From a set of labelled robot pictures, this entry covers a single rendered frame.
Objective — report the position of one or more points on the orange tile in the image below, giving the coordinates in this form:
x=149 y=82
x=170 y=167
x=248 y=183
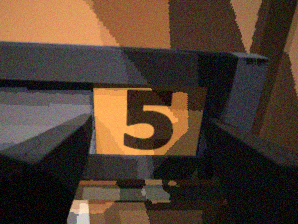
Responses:
x=137 y=119

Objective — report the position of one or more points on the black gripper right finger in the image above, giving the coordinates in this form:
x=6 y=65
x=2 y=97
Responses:
x=259 y=179

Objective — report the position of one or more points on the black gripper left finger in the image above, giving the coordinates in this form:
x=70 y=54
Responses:
x=39 y=177

